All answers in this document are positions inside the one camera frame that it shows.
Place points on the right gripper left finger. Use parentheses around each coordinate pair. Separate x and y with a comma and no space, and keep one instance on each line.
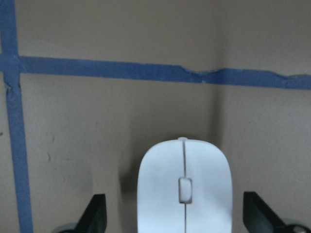
(94,218)

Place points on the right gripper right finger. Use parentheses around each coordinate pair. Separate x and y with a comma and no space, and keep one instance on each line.
(258,217)

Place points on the white computer mouse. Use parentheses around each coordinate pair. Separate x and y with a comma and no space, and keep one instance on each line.
(184,186)

